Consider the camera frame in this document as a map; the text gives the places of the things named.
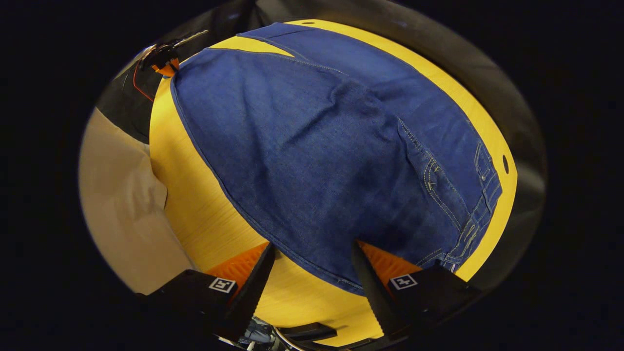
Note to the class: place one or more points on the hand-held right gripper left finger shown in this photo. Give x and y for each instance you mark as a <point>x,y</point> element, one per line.
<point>253,292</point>

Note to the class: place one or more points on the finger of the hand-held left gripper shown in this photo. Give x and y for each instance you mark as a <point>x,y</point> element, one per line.
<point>166,68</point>

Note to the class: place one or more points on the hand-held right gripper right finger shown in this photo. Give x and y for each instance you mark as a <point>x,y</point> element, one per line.
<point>373,292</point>

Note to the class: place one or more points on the blue denim jeans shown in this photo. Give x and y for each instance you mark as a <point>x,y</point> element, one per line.
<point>317,146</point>

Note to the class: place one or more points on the person's beige clothing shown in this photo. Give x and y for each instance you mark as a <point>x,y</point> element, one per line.
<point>126,209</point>

